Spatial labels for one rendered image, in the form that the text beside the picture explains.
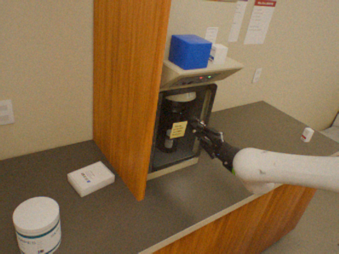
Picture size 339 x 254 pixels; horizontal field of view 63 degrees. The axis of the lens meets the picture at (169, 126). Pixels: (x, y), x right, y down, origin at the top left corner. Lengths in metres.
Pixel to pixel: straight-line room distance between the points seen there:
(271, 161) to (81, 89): 0.93
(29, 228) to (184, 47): 0.72
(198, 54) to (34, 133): 0.87
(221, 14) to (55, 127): 0.91
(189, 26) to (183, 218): 0.73
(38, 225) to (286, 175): 0.74
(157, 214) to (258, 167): 0.48
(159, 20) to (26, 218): 0.71
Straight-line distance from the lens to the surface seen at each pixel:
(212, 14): 1.09
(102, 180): 1.23
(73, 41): 1.32
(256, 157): 0.88
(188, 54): 0.92
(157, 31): 0.86
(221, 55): 1.06
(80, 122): 1.50
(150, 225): 1.13
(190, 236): 1.29
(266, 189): 1.02
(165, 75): 0.98
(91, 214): 1.16
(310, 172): 0.86
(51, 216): 0.98
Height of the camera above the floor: 1.82
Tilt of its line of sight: 31 degrees down
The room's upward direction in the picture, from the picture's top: 10 degrees clockwise
